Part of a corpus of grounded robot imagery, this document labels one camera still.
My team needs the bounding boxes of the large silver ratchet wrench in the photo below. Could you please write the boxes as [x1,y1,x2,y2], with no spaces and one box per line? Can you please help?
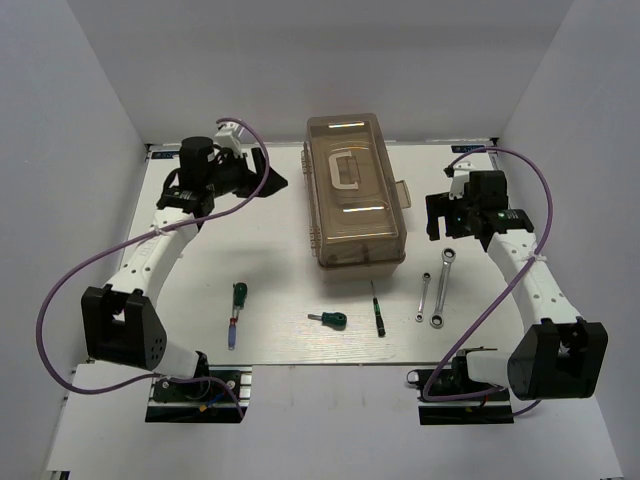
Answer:
[430,248,456,329]

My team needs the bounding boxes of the beige toolbox with clear lid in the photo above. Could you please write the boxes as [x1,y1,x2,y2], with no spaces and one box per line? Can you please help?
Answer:
[301,113,411,283]

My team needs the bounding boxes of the slim black green screwdriver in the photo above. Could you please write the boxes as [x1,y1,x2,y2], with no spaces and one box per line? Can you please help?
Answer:
[370,282,386,338]

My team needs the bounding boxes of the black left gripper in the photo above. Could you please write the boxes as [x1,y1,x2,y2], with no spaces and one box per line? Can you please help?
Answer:
[205,147,288,198]

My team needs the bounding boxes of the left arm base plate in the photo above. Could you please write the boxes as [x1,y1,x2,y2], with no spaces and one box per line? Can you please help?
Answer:
[145,366,252,424]

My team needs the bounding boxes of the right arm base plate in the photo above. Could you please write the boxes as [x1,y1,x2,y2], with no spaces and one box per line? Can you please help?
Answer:
[406,351,514,426]

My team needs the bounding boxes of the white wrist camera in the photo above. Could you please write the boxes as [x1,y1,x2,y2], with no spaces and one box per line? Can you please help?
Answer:
[213,121,244,156]
[444,161,475,200]

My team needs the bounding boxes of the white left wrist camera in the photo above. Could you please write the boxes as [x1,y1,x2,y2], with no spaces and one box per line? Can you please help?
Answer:
[213,121,244,156]

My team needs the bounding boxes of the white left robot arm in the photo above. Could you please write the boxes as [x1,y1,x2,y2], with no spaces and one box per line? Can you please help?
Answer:
[81,136,288,399]

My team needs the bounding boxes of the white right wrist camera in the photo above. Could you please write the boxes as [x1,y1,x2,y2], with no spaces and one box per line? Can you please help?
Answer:
[444,161,475,200]

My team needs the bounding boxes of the stubby green screwdriver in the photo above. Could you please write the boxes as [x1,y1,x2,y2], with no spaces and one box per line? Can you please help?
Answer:
[307,312,347,330]

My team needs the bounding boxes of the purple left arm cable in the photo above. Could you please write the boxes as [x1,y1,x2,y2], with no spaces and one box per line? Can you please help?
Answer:
[35,117,271,421]

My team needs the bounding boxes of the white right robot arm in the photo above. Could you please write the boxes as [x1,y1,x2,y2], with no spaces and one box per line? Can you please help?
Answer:
[426,163,608,400]

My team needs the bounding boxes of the green handle long screwdriver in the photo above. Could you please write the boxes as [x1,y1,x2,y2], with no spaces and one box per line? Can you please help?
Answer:
[231,282,248,322]

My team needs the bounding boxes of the small silver wrench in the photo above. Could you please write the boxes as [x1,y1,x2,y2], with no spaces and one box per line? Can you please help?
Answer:
[415,272,431,323]

